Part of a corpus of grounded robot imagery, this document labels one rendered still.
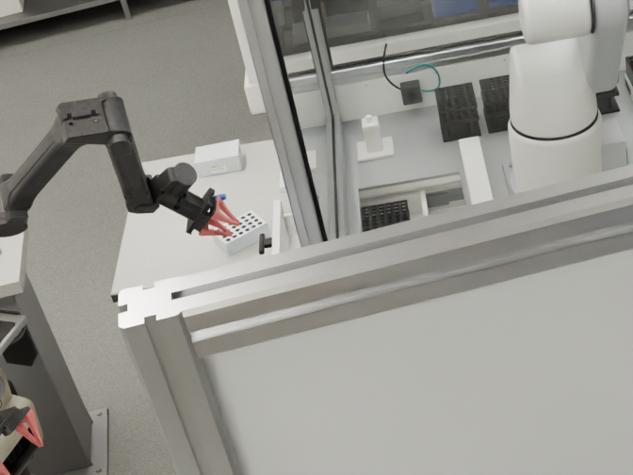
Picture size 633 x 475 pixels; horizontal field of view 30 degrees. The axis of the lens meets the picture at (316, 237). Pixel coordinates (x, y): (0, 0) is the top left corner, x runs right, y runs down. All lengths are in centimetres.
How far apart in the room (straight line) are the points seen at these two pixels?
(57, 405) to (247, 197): 84
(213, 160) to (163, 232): 28
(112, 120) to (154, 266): 88
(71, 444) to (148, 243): 76
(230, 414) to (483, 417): 18
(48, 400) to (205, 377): 276
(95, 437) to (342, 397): 300
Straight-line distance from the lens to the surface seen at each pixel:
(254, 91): 347
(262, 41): 190
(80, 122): 225
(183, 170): 260
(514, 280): 78
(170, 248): 312
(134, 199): 258
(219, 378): 79
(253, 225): 304
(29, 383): 349
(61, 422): 358
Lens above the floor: 249
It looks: 35 degrees down
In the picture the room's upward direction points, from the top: 14 degrees counter-clockwise
